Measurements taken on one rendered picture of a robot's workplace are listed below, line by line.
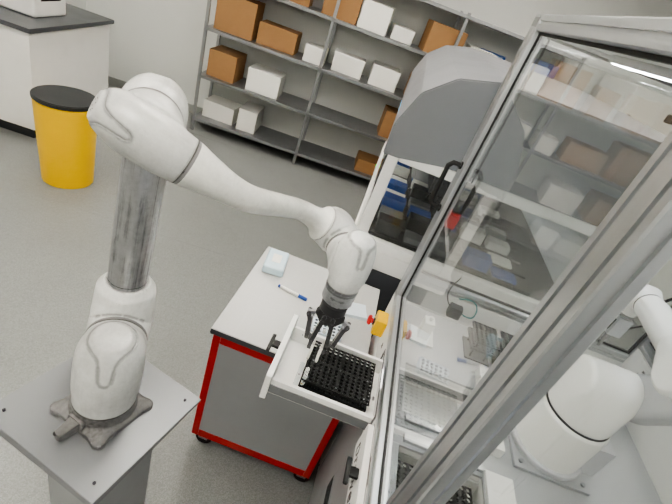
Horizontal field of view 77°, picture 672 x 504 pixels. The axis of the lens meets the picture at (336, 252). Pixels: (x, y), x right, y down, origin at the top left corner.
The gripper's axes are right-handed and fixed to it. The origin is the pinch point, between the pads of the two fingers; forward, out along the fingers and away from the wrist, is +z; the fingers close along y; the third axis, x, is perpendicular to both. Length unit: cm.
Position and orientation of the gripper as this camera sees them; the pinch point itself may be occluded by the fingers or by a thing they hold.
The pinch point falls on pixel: (315, 349)
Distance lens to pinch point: 129.3
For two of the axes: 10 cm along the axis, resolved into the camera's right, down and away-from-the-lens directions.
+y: 9.3, 3.7, -0.1
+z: -3.1, 7.9, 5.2
